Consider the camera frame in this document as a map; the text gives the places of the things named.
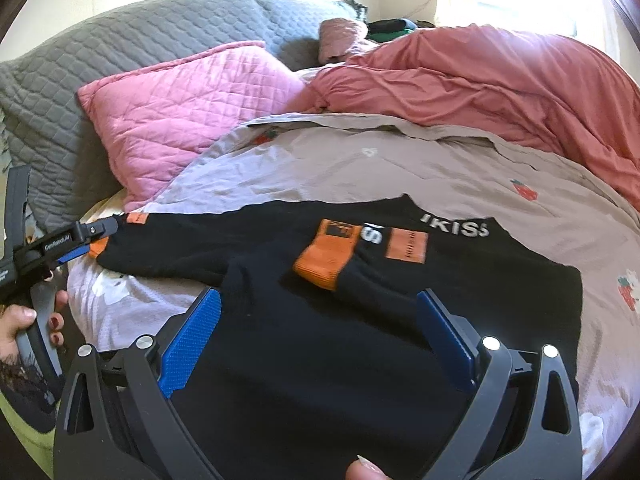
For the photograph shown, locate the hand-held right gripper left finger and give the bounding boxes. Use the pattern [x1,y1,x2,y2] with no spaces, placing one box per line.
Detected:
[52,287,223,480]

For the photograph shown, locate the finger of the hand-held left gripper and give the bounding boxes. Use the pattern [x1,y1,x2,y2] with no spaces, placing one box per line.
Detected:
[29,216,122,262]
[47,245,93,267]

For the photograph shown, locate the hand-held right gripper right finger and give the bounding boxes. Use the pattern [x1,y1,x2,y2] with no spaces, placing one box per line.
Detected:
[417,287,583,480]

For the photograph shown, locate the black sweater with orange patches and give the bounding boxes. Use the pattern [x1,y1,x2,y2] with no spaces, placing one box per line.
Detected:
[95,195,583,480]

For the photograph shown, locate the person's left forearm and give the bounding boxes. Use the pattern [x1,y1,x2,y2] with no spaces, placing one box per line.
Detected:
[0,355,58,433]

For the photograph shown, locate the green and dark clothes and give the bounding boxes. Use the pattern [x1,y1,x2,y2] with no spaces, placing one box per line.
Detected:
[367,17,436,43]

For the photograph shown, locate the person's left hand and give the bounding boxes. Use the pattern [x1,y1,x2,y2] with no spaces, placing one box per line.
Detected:
[0,289,71,361]

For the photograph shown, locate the person's right hand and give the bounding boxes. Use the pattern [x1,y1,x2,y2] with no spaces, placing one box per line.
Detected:
[345,455,388,480]

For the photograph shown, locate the pink quilted pillow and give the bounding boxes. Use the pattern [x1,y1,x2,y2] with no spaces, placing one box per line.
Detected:
[77,40,308,213]

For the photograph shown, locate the strawberry printed blanket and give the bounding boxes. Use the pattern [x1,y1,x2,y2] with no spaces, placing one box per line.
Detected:
[65,112,640,480]

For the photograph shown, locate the grey quilted cover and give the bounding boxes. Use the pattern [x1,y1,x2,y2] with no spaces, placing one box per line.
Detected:
[0,0,361,233]

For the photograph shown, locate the salmon red duvet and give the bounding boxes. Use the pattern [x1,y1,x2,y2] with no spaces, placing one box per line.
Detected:
[295,27,640,211]

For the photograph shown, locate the small dusty pink pillow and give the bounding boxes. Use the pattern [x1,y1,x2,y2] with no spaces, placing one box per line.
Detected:
[319,17,381,63]

